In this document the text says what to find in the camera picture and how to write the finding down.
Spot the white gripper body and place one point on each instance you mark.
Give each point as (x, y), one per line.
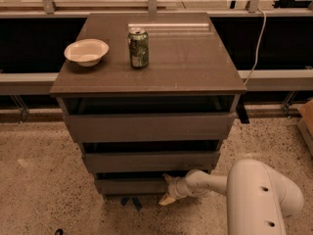
(176, 187)

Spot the grey drawer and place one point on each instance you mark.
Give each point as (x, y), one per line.
(152, 161)
(149, 127)
(131, 183)

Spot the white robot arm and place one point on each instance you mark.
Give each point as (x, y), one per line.
(258, 197)

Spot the grey drawer cabinet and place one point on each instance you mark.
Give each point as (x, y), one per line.
(189, 72)

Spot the green soda can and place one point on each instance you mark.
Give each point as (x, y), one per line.
(138, 44)

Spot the white paper bowl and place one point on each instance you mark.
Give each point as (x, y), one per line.
(87, 52)

